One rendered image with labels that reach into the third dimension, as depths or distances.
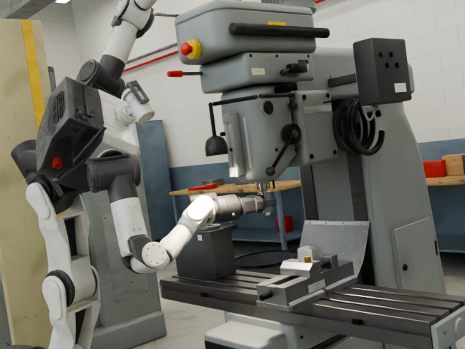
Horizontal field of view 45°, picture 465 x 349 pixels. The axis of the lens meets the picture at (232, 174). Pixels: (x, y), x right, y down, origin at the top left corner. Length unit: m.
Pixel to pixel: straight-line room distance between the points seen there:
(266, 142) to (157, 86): 7.91
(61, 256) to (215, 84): 0.82
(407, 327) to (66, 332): 1.20
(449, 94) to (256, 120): 4.53
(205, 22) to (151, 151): 7.53
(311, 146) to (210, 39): 0.52
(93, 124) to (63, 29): 10.18
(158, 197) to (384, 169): 7.32
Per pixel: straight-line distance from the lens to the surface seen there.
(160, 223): 9.31
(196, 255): 2.25
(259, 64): 1.84
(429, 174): 5.74
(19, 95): 3.39
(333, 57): 2.15
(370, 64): 1.89
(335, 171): 2.22
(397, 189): 2.26
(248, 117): 1.85
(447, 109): 6.25
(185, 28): 1.87
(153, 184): 9.24
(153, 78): 9.78
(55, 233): 2.10
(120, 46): 2.12
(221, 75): 1.88
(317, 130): 2.01
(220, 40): 1.76
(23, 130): 3.36
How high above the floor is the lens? 1.45
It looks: 3 degrees down
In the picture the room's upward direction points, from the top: 8 degrees counter-clockwise
